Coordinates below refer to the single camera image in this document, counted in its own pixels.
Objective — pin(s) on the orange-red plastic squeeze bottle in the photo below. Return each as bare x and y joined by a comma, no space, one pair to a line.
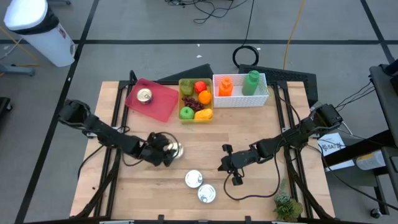
225,87

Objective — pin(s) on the white trash can black bag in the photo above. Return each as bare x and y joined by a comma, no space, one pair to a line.
46,43

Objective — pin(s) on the white bottle yellow label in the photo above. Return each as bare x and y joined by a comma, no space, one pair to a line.
370,160

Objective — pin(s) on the yellow mango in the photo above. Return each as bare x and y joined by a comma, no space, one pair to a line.
203,114

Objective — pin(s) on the green pear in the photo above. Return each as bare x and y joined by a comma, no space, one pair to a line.
187,88

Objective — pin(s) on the black equipment cart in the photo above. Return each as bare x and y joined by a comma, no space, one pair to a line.
385,93

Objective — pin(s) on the black camera clamp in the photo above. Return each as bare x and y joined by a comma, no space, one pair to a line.
247,220
160,219

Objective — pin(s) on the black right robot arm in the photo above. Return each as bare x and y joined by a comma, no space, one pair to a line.
295,137

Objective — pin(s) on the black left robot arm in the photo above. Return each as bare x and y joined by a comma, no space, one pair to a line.
105,133

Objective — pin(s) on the small black floor mat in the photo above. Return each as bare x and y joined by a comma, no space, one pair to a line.
196,73

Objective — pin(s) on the green artificial succulent plant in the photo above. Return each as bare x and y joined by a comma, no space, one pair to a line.
287,208

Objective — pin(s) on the red apple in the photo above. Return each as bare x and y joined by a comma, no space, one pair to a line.
200,87

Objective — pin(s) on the yellow plastic bin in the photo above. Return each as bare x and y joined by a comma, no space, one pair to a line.
179,101

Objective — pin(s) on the white perforated plastic basket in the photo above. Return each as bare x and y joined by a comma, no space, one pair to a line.
239,99

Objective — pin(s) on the black caster wheel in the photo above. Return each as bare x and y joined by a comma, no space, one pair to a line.
375,213

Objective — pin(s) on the green plastic squeeze bottle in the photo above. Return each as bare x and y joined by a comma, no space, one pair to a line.
250,84

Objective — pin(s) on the black metal table frame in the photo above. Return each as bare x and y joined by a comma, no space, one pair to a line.
122,84

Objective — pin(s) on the grey stand leg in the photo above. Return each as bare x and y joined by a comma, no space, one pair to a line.
18,71

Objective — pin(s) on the white paper sign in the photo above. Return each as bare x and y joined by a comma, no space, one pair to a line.
334,146

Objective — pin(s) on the pink and blue label can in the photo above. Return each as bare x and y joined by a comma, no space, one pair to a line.
178,151
144,95

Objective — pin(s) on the green label tuna can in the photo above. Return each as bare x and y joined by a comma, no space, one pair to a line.
193,179
206,193

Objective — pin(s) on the black chair base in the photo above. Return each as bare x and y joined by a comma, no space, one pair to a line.
4,104

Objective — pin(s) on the orange fruit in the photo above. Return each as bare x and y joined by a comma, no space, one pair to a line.
205,97

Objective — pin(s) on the bunch of dark red grapes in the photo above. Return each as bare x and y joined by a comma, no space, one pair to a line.
192,104

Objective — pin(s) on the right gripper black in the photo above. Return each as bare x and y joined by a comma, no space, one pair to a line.
242,160

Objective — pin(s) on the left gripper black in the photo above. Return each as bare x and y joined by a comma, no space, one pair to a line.
155,149

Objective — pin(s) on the green apple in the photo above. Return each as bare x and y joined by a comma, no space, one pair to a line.
186,113

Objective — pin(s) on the red plastic tray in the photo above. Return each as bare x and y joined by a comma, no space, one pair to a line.
161,105

